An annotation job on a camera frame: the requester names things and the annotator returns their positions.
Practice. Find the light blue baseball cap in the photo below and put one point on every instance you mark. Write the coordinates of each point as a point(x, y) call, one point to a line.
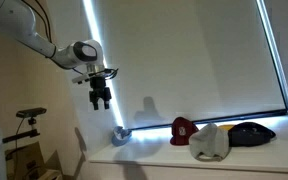
point(120, 137)

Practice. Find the small brown cardboard box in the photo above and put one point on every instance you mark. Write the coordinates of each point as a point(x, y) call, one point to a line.
point(24, 160)

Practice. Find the dark red baseball cap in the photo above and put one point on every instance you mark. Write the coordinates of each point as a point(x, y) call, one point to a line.
point(180, 130)

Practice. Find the white baseball cap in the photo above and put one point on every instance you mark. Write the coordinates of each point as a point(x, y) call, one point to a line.
point(209, 141)

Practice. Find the navy cap with yellow brim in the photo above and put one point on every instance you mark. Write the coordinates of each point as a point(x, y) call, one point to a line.
point(252, 134)

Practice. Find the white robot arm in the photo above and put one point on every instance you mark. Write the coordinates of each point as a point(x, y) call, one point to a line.
point(17, 20)

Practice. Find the black blind bottom rail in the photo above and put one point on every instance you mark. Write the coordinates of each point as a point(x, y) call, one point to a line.
point(217, 118)

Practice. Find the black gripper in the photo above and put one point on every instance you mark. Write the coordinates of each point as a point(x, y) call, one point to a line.
point(99, 87)

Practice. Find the black stereo camera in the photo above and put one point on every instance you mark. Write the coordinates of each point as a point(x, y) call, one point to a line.
point(31, 112)

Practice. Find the black camera stand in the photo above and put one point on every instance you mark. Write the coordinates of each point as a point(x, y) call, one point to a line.
point(20, 135)

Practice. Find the white roller blind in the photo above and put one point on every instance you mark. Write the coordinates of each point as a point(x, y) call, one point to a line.
point(190, 56)

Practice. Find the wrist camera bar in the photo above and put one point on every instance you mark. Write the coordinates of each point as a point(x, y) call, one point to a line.
point(82, 79)

